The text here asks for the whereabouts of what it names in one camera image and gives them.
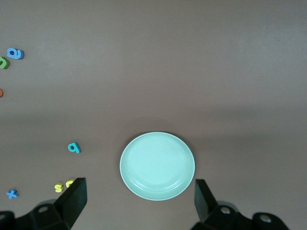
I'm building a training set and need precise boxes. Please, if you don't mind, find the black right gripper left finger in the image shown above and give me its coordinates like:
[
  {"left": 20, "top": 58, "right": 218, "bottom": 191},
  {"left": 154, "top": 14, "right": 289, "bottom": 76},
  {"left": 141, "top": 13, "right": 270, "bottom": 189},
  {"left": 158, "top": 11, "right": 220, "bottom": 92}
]
[{"left": 0, "top": 177, "right": 87, "bottom": 230}]

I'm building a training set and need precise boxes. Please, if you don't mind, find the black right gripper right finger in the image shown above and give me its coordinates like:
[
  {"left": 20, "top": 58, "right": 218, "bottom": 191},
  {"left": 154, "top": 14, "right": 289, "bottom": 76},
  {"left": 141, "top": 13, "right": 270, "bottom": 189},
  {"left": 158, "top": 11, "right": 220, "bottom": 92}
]
[{"left": 191, "top": 179, "right": 288, "bottom": 230}]

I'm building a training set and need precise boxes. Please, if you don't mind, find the teal letter b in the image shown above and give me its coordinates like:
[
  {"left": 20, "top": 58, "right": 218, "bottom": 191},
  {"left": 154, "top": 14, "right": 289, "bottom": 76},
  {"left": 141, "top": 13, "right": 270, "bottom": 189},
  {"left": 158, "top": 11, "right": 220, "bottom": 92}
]
[{"left": 67, "top": 142, "right": 82, "bottom": 154}]

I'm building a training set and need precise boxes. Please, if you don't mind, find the blue letter x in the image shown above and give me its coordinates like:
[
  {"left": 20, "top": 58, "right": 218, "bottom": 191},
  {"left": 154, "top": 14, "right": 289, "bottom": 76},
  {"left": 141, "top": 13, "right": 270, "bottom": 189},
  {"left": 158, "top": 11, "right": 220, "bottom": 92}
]
[{"left": 6, "top": 189, "right": 19, "bottom": 200}]

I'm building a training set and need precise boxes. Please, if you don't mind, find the light green plate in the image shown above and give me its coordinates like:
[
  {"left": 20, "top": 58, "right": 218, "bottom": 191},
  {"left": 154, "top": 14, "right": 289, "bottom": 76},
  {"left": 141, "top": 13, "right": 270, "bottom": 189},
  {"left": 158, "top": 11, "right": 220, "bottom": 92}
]
[{"left": 119, "top": 131, "right": 196, "bottom": 201}]

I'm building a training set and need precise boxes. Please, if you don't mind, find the green letter u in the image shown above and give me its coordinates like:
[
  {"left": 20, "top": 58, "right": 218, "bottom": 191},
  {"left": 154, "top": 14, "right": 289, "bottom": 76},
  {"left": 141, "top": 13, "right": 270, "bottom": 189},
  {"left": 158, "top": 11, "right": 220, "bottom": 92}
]
[{"left": 0, "top": 56, "right": 11, "bottom": 70}]

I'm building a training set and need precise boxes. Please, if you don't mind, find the blue letter a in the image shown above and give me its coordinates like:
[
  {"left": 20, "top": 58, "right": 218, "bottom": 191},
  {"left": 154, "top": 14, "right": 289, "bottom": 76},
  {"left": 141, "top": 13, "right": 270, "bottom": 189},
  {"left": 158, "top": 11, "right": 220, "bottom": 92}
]
[{"left": 6, "top": 47, "right": 24, "bottom": 60}]

